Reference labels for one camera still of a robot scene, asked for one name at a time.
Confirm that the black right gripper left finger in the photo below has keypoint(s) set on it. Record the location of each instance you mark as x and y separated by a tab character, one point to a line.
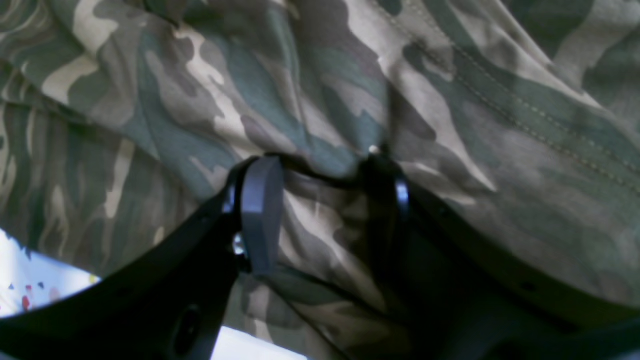
169	304

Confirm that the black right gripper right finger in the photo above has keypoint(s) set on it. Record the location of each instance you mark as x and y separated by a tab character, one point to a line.
470	300

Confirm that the camouflage T-shirt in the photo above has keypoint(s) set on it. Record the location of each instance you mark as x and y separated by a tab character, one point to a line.
120	117

